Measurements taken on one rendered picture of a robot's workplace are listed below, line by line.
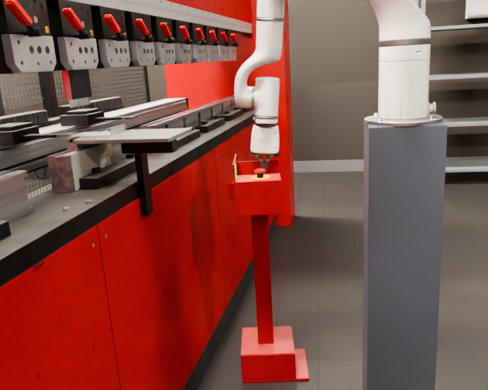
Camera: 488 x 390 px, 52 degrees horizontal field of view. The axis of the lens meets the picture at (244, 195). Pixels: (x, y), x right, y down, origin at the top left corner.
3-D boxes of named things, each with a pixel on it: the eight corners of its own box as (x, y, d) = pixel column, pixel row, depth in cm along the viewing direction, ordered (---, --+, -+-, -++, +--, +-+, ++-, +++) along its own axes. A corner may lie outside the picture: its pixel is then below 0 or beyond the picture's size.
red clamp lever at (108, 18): (112, 11, 135) (127, 37, 143) (98, 13, 136) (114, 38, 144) (111, 17, 134) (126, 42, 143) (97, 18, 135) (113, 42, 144)
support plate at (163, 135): (168, 141, 122) (168, 138, 122) (73, 144, 128) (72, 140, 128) (192, 131, 139) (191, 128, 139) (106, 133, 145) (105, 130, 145)
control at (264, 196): (282, 213, 170) (280, 162, 165) (235, 216, 170) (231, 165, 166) (280, 198, 189) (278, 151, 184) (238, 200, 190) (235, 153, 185)
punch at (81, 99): (73, 107, 130) (68, 70, 127) (67, 107, 130) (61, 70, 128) (93, 104, 139) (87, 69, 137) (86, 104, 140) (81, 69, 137)
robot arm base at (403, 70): (434, 115, 134) (437, 43, 129) (450, 124, 116) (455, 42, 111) (362, 118, 137) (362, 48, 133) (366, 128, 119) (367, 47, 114)
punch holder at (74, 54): (69, 70, 122) (59, -2, 118) (39, 72, 124) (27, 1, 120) (99, 68, 136) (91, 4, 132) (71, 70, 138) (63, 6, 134)
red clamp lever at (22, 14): (16, -4, 97) (44, 31, 106) (-2, -2, 98) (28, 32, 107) (14, 3, 96) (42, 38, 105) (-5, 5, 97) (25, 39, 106)
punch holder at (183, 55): (180, 63, 197) (176, 19, 193) (160, 64, 199) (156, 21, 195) (192, 63, 211) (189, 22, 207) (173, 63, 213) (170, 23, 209)
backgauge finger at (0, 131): (63, 144, 133) (60, 125, 132) (-20, 145, 139) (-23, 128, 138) (86, 137, 144) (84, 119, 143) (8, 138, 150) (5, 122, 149)
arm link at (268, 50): (234, 17, 161) (232, 110, 172) (283, 18, 160) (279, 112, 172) (236, 15, 169) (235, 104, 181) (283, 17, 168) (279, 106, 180)
